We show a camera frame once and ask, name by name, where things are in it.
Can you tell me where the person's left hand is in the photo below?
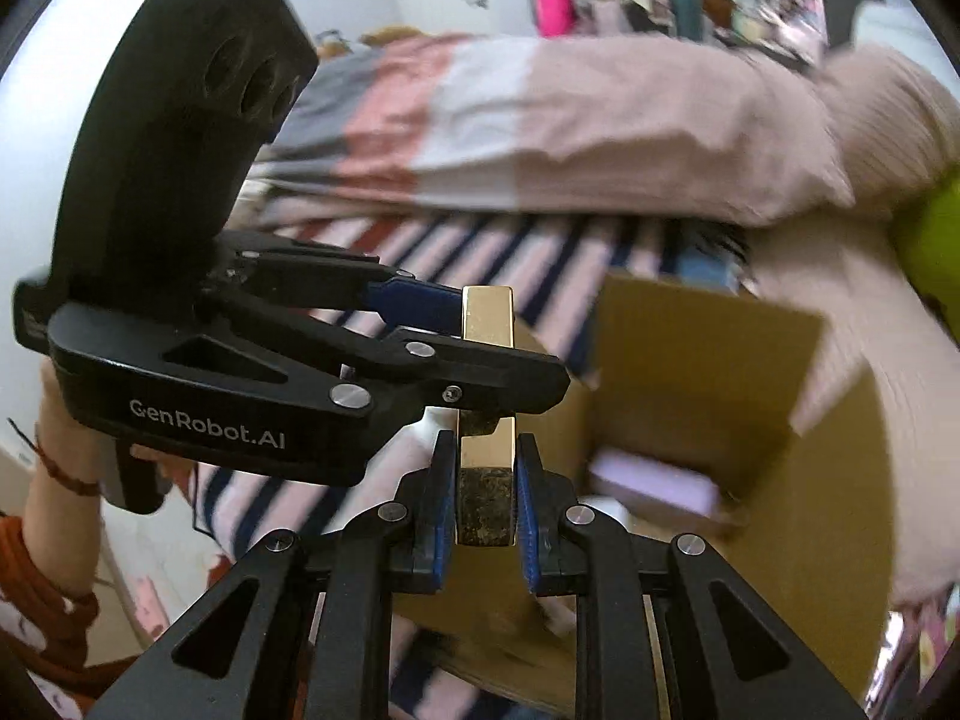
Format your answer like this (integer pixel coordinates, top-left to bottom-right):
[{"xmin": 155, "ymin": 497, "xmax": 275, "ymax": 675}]
[{"xmin": 34, "ymin": 364, "xmax": 197, "ymax": 487}]

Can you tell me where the red cord bracelet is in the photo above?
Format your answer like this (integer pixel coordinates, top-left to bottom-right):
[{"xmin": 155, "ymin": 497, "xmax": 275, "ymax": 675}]
[{"xmin": 31, "ymin": 436, "xmax": 104, "ymax": 499}]

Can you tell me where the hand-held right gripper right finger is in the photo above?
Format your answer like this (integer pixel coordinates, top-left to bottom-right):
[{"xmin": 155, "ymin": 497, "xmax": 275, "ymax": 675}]
[{"xmin": 514, "ymin": 431, "xmax": 872, "ymax": 720}]

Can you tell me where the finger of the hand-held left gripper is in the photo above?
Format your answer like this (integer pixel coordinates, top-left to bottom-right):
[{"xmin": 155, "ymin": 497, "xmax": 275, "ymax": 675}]
[
  {"xmin": 159, "ymin": 294, "xmax": 572, "ymax": 416},
  {"xmin": 217, "ymin": 231, "xmax": 464, "ymax": 336}
]

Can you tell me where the colour block knitted blanket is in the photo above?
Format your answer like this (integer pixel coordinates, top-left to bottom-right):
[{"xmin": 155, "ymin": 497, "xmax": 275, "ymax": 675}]
[{"xmin": 247, "ymin": 31, "xmax": 960, "ymax": 610}]

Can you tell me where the person's left forearm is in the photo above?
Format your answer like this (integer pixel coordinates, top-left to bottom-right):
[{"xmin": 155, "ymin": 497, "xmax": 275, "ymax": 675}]
[{"xmin": 0, "ymin": 457, "xmax": 107, "ymax": 698}]

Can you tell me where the brown cardboard box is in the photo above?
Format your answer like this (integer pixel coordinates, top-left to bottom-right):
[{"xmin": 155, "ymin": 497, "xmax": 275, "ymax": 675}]
[{"xmin": 390, "ymin": 268, "xmax": 897, "ymax": 717}]

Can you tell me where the gold rectangular block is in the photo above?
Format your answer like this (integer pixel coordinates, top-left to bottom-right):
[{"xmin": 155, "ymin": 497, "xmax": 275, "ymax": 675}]
[{"xmin": 454, "ymin": 285, "xmax": 520, "ymax": 550}]

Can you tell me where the colourful printed cloth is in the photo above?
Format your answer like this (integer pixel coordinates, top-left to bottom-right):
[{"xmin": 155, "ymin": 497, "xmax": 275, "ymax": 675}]
[{"xmin": 862, "ymin": 589, "xmax": 960, "ymax": 720}]

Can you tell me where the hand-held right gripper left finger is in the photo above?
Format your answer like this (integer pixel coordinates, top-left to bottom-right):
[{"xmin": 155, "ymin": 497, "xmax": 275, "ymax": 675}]
[{"xmin": 82, "ymin": 429, "xmax": 460, "ymax": 720}]

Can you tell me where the lavender flat box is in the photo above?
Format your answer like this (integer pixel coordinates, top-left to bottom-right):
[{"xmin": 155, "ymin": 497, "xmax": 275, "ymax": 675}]
[{"xmin": 587, "ymin": 448, "xmax": 722, "ymax": 520}]

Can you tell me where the pink bottle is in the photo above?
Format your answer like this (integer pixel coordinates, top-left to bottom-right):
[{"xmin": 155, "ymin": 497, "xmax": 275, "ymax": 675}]
[{"xmin": 535, "ymin": 0, "xmax": 577, "ymax": 40}]

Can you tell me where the lime green pillow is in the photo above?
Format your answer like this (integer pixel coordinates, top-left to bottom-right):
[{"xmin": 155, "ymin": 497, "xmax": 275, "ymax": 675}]
[{"xmin": 887, "ymin": 163, "xmax": 960, "ymax": 305}]

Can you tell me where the striped bed sheet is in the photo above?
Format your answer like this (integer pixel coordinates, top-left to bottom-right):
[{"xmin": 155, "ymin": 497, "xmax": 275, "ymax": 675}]
[{"xmin": 97, "ymin": 202, "xmax": 760, "ymax": 720}]

